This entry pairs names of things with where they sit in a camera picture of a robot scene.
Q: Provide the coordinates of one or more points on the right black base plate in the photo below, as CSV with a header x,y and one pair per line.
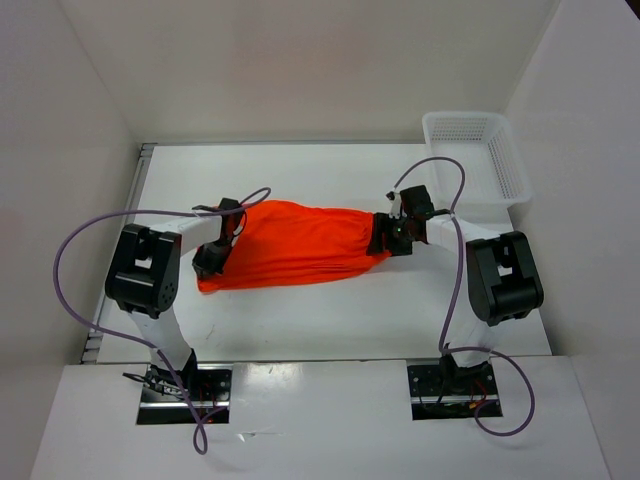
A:
x,y
439,394

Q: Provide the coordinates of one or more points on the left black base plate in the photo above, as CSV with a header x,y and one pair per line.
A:
x,y
161,402

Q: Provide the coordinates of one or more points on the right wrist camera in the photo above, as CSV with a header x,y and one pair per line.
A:
x,y
395,200

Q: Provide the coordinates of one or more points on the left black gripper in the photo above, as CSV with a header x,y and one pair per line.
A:
x,y
201,264

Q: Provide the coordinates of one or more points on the white plastic basket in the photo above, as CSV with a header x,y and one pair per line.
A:
x,y
484,144

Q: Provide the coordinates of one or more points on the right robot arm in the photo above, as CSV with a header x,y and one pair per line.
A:
x,y
493,274

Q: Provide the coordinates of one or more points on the orange mesh shorts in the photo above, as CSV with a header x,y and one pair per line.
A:
x,y
288,244

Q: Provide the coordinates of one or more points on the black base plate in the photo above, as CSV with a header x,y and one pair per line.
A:
x,y
161,402
439,394

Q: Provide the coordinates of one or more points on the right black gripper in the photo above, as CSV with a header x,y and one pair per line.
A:
x,y
382,223

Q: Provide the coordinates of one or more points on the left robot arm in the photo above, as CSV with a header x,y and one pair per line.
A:
x,y
143,280

